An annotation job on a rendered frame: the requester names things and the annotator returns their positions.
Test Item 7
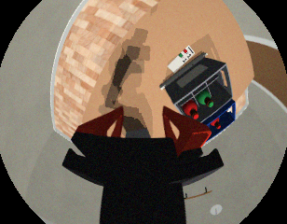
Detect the white paper pick list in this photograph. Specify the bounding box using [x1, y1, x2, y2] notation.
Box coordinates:
[168, 45, 195, 73]

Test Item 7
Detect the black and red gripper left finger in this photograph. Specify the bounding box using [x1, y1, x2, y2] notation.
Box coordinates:
[75, 106, 124, 137]

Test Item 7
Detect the dark grey crate with dividers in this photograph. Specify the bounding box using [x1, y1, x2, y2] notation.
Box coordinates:
[165, 57, 233, 122]

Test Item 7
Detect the blue crate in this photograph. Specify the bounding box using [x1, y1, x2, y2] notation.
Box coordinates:
[201, 99, 236, 142]

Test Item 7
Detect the green bottle with pale green label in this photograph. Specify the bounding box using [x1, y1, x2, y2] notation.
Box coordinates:
[195, 89, 213, 107]

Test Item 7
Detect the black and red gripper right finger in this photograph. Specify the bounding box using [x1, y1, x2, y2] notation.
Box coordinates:
[162, 106, 212, 157]

